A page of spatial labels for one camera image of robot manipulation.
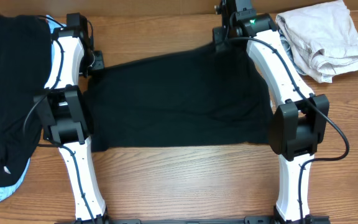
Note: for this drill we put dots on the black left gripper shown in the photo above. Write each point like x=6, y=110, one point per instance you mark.
x=99, y=63

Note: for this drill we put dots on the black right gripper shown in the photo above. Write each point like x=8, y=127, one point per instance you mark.
x=219, y=36

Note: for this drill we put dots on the black t-shirt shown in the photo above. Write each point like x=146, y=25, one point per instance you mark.
x=194, y=98

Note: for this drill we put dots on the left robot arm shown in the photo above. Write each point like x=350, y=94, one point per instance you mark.
x=67, y=122

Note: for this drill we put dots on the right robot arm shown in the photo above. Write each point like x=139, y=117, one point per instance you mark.
x=299, y=121

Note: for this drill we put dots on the blue grey folded garment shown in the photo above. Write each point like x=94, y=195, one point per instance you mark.
x=288, y=51

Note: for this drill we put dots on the black shirt with logo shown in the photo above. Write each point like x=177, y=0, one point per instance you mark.
x=11, y=93

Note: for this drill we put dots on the white folded garment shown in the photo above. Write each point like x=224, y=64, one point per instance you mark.
x=322, y=38

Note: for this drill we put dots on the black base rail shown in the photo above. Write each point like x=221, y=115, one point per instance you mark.
x=191, y=221

